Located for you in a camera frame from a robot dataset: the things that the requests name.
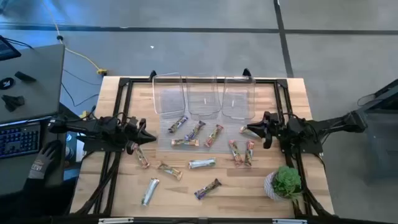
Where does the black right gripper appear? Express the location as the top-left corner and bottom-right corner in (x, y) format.
(247, 111), (282, 149)

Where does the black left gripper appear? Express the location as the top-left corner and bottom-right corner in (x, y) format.
(125, 116), (157, 156)

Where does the purple-wrapped granola bar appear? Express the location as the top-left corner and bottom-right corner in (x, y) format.
(194, 178), (223, 200)
(184, 120), (206, 141)
(167, 114), (189, 134)

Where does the silver-backed granola bar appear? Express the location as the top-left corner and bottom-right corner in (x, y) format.
(141, 177), (160, 207)
(188, 157), (216, 170)

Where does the person's forearm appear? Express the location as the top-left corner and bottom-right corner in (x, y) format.
(0, 175), (72, 224)

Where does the grey woven placemat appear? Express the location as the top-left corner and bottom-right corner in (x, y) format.
(157, 88), (251, 154)

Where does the clear plastic bin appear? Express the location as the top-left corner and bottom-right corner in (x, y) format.
(221, 75), (256, 121)
(152, 72), (187, 119)
(185, 74), (222, 121)

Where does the white patterned plant pot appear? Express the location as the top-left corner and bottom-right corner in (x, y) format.
(263, 170), (285, 202)

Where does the green succulent plant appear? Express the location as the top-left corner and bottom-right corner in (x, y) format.
(272, 166), (303, 200)

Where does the person's gloved hand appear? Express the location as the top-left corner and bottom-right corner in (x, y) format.
(27, 139), (65, 180)

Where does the grey desk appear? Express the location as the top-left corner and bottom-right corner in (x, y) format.
(0, 43), (68, 198)

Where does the black backlit keyboard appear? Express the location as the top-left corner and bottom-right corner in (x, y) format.
(0, 123), (42, 159)

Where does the grey metal side table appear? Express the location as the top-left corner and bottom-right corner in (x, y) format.
(356, 79), (398, 181)

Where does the small black block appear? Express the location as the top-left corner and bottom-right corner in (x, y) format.
(14, 71), (37, 83)

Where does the black plastic part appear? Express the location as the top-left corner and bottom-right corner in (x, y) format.
(1, 94), (25, 113)

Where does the black round disc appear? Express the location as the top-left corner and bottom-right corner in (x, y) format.
(0, 77), (16, 90)

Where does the black tablet screen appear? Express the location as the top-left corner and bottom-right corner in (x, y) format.
(0, 35), (22, 62)

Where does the black metal table frame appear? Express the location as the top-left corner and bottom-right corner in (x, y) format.
(70, 76), (335, 224)

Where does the black floor cable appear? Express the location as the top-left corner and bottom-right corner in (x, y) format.
(60, 68), (102, 108)

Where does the white metal bracket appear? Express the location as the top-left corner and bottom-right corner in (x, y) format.
(98, 217), (135, 224)
(272, 218), (308, 224)

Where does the black looped cable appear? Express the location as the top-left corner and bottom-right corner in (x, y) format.
(356, 92), (385, 108)

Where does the yellow floor cable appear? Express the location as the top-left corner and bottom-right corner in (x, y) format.
(42, 0), (102, 73)

